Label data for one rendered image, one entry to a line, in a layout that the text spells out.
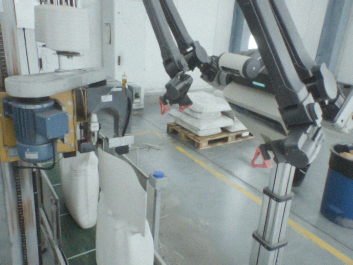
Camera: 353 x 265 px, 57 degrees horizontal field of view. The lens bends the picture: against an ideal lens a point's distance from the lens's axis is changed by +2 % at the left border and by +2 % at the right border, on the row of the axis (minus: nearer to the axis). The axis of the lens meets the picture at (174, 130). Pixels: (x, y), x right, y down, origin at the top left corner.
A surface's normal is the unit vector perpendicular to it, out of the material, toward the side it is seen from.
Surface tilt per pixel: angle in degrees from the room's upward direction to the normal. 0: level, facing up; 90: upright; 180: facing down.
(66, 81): 90
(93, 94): 90
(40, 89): 90
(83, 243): 0
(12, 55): 90
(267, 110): 40
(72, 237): 0
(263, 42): 107
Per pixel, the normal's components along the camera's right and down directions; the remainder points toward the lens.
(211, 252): 0.07, -0.94
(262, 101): -0.51, -0.65
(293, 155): -0.58, 0.51
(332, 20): -0.84, 0.13
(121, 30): 0.54, 0.32
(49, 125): 0.84, 0.23
